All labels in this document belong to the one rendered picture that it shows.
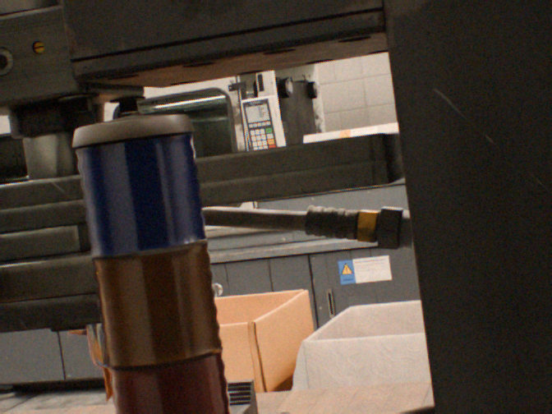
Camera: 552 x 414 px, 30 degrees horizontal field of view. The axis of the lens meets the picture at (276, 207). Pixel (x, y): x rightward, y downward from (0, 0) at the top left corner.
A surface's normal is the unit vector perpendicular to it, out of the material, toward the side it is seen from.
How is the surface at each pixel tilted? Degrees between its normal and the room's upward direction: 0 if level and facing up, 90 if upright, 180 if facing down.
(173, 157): 104
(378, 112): 90
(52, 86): 90
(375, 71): 90
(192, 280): 76
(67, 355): 90
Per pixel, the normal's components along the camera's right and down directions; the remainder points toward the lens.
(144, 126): 0.24, -0.30
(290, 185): -0.25, 0.08
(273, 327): 0.93, -0.13
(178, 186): 0.61, -0.30
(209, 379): 0.76, 0.18
